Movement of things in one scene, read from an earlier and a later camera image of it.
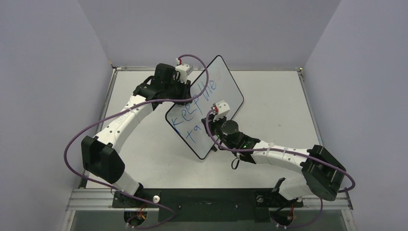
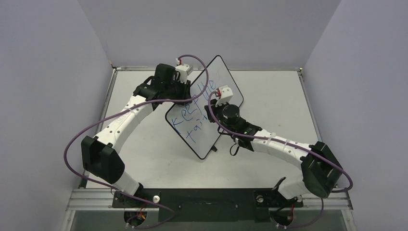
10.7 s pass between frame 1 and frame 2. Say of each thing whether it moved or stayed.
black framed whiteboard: stayed
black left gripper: stayed
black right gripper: moved
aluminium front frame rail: stayed
